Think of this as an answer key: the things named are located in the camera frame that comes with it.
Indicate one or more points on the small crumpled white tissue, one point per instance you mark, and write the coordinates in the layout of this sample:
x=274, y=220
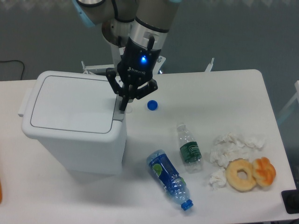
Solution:
x=218, y=179

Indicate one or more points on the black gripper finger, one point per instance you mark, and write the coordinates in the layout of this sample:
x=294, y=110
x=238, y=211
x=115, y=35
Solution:
x=147, y=89
x=117, y=89

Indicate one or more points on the white frame at right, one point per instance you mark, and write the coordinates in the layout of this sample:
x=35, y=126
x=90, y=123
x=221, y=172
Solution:
x=289, y=107

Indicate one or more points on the blue label plastic bottle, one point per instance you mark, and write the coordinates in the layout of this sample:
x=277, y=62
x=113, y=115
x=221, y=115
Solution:
x=173, y=184

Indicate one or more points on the white plastic trash can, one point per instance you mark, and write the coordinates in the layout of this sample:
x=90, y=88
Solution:
x=76, y=117

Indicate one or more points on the orange glazed twisted bun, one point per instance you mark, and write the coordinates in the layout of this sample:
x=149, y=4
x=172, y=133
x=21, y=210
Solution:
x=263, y=171

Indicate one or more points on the black device at edge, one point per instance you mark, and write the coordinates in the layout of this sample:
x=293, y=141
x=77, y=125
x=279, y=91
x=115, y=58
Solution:
x=291, y=201

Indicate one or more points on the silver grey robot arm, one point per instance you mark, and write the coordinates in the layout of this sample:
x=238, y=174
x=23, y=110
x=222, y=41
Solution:
x=141, y=28

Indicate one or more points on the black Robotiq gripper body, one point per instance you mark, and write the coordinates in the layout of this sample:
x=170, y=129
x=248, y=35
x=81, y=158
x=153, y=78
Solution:
x=137, y=63

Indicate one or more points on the large crumpled white tissue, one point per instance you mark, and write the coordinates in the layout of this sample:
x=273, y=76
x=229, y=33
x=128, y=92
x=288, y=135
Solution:
x=231, y=146

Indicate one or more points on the blue bottle cap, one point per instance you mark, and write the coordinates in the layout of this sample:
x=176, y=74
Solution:
x=152, y=105

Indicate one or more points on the plain ring donut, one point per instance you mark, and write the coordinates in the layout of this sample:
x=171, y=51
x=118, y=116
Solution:
x=239, y=175

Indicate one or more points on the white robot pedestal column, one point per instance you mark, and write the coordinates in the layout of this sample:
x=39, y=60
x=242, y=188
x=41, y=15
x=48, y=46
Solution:
x=117, y=53

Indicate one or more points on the green label plastic bottle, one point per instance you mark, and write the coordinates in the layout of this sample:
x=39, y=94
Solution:
x=189, y=149

